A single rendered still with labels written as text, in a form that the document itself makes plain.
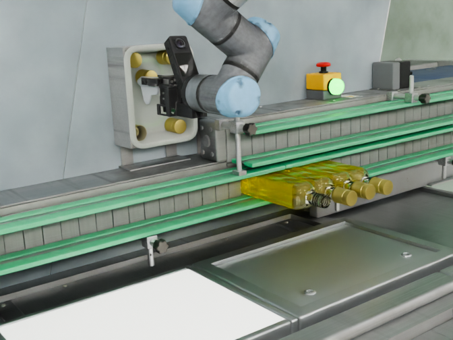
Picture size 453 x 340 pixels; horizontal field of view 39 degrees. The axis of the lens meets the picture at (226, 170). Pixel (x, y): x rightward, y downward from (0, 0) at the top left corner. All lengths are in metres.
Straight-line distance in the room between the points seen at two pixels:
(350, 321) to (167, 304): 0.33
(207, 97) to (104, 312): 0.44
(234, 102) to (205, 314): 0.38
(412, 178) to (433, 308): 0.82
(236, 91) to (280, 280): 0.39
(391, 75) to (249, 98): 0.86
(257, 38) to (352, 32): 0.77
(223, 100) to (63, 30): 0.43
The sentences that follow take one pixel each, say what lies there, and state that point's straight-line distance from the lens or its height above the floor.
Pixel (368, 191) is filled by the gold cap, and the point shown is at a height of 1.16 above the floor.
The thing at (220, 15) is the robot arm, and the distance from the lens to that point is 1.15.
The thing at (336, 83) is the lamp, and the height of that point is 0.85.
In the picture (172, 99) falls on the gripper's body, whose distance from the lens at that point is 1.32.
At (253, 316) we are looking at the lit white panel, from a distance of 1.14.
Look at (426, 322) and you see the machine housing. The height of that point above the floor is 1.43.
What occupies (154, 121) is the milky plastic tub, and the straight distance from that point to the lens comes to 1.51.
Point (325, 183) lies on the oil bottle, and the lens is 1.43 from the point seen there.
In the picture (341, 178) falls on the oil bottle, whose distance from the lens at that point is 1.46.
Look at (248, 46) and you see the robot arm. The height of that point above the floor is 1.14.
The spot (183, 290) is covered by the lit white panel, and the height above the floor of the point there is 1.08.
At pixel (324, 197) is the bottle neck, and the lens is 1.36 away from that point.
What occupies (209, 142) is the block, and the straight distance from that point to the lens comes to 1.49.
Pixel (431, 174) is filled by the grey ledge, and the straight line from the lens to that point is 2.08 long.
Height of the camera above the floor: 2.07
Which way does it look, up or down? 52 degrees down
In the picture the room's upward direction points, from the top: 105 degrees clockwise
